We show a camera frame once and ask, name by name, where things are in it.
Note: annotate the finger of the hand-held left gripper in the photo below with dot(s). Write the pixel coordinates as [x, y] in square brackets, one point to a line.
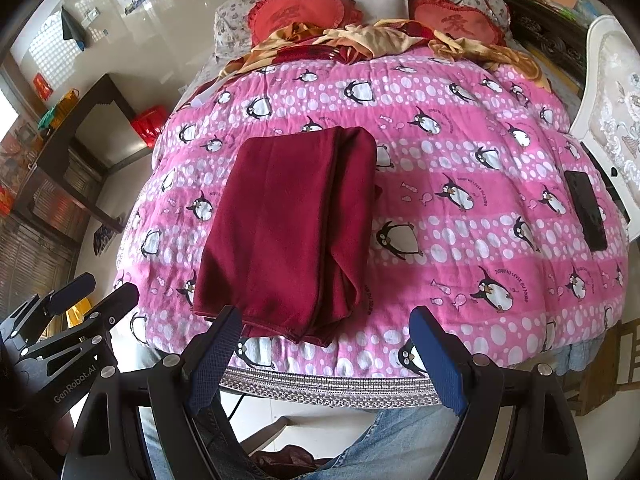
[116, 305]
[75, 291]

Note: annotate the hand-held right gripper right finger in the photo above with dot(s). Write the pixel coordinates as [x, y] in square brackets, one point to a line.
[440, 360]

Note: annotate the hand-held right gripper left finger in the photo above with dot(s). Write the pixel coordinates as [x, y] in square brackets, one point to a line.
[216, 355]

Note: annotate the maroon cloth garment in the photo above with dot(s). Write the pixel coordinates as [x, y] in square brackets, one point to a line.
[295, 230]

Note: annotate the person's blue jeans legs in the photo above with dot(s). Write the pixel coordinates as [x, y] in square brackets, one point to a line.
[400, 440]

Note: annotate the grey striped mattress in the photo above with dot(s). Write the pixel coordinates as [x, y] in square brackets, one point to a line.
[325, 382]

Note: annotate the dark red cloth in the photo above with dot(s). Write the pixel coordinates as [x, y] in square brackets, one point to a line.
[285, 460]

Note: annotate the dark wooden desk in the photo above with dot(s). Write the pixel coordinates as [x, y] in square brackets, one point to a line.
[85, 145]

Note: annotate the pink penguin blanket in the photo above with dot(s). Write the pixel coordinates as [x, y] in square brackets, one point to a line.
[450, 200]

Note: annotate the green bag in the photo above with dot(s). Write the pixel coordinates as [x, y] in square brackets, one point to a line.
[50, 116]

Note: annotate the red crate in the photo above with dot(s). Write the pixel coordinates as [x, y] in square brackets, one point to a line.
[147, 125]

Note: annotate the black phone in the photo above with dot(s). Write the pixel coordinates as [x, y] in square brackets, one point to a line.
[586, 210]

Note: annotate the dark hanging cloth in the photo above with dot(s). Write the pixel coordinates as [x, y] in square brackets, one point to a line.
[71, 25]

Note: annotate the red and yellow blanket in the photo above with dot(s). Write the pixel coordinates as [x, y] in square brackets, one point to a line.
[380, 42]

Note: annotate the red heart pillow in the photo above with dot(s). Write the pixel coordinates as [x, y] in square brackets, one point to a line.
[300, 16]
[455, 21]

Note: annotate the dark carved wooden cabinet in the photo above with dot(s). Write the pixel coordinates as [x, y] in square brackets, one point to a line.
[540, 25]

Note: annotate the white pillow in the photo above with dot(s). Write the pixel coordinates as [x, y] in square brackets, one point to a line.
[382, 0]

